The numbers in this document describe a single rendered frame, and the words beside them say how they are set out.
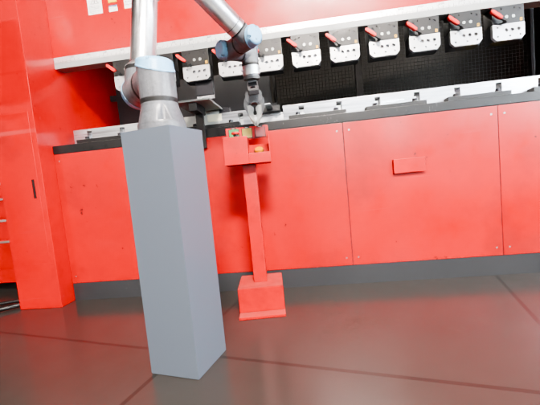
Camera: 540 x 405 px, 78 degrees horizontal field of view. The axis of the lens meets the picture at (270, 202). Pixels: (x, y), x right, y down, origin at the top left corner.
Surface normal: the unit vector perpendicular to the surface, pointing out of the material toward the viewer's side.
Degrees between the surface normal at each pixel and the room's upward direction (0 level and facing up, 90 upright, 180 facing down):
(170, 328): 90
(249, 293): 90
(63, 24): 90
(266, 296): 90
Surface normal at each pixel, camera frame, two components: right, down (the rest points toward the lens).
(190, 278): 0.94, -0.06
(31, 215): -0.10, 0.09
